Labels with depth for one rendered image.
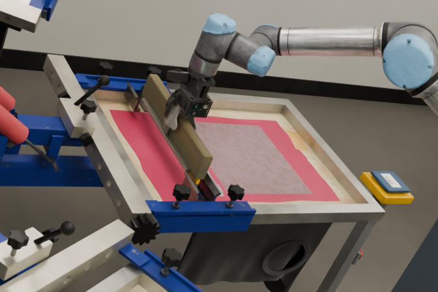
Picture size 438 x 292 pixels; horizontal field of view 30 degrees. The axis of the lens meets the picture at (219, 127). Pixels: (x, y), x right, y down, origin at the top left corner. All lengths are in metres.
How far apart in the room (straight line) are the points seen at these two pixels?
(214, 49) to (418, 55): 0.50
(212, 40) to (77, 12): 2.35
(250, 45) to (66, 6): 2.37
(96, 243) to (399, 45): 0.81
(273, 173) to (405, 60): 0.66
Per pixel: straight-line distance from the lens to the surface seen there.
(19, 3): 2.32
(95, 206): 3.61
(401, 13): 5.49
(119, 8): 4.41
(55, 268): 1.66
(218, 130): 2.49
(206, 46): 2.05
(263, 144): 2.53
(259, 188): 2.31
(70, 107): 2.08
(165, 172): 2.20
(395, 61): 1.92
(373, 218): 2.43
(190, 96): 2.11
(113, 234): 1.78
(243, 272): 2.44
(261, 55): 2.02
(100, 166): 2.03
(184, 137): 2.14
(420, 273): 2.31
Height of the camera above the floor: 2.13
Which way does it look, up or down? 28 degrees down
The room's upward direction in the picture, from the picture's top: 24 degrees clockwise
